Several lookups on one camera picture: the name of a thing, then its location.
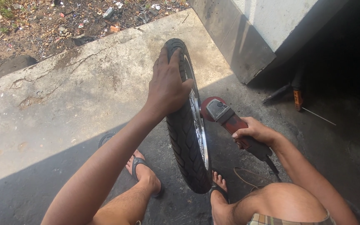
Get person's right hand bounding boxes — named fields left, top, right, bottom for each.
left=231, top=117, right=281, bottom=150

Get person's left hand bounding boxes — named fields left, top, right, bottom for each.
left=145, top=46, right=194, bottom=117

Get red angle grinder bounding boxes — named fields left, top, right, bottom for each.
left=200, top=96, right=273, bottom=162

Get black motorcycle tyre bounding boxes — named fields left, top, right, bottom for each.
left=163, top=38, right=213, bottom=194

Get chrome spoked wheel rim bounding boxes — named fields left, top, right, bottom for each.
left=184, top=55, right=210, bottom=171

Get thin white rod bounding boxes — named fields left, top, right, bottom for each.
left=302, top=107, right=337, bottom=126

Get grey flip-flop sandal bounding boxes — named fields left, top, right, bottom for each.
left=132, top=157, right=165, bottom=198
left=208, top=170, right=230, bottom=207

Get person's right leg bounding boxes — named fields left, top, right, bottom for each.
left=211, top=171, right=329, bottom=225

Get person's leg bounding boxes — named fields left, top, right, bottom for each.
left=211, top=171, right=329, bottom=225
left=88, top=149, right=162, bottom=225

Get plaid shorts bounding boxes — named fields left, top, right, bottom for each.
left=248, top=210, right=337, bottom=225

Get person's left leg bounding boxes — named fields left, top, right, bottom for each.
left=88, top=149, right=162, bottom=225

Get heap of litter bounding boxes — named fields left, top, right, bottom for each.
left=0, top=0, right=190, bottom=83

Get black power cable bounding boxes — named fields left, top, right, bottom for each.
left=233, top=156, right=283, bottom=192

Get orange handled tool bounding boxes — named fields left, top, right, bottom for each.
left=293, top=89, right=304, bottom=112

